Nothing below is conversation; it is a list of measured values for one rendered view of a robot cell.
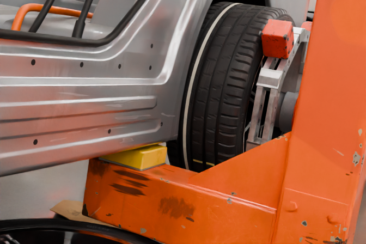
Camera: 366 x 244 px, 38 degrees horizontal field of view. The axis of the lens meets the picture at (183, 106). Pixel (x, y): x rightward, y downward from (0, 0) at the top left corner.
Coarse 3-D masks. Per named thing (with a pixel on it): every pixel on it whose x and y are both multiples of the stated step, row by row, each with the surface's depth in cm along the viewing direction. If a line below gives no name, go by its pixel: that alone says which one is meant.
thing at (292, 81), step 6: (300, 48) 174; (300, 54) 174; (294, 60) 175; (300, 60) 174; (294, 66) 175; (288, 72) 176; (294, 72) 175; (288, 78) 176; (294, 78) 175; (300, 78) 177; (282, 84) 177; (288, 84) 176; (294, 84) 175; (282, 90) 177; (288, 90) 176; (294, 90) 175
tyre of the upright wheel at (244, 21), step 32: (224, 32) 161; (256, 32) 158; (192, 64) 159; (224, 64) 155; (256, 64) 158; (192, 96) 158; (224, 96) 153; (192, 128) 160; (224, 128) 154; (192, 160) 165; (224, 160) 159
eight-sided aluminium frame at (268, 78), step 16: (304, 32) 167; (272, 64) 159; (288, 64) 159; (272, 80) 153; (256, 96) 155; (272, 96) 153; (256, 112) 156; (272, 112) 153; (256, 128) 157; (272, 128) 157; (256, 144) 156
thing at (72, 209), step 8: (64, 200) 304; (72, 200) 308; (56, 208) 289; (64, 208) 293; (72, 208) 297; (80, 208) 302; (64, 216) 283; (72, 216) 287; (80, 216) 288; (104, 224) 282
